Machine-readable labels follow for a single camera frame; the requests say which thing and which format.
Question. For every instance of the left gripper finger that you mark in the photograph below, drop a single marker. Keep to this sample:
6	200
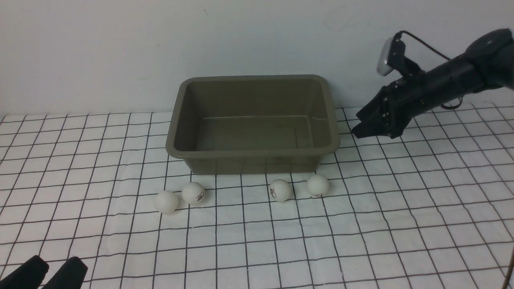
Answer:
70	275
28	276

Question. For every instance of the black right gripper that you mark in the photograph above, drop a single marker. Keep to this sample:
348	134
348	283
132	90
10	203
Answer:
404	103

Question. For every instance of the white ball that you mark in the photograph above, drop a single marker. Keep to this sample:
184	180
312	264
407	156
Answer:
166	202
317	185
193	193
280	190

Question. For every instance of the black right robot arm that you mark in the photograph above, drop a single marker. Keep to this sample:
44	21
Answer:
487	64

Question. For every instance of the white grid tablecloth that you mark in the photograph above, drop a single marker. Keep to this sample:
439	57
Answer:
430	210

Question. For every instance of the olive plastic bin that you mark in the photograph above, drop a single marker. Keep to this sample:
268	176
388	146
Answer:
259	124

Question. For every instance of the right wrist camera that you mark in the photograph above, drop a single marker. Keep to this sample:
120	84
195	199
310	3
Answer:
392	58

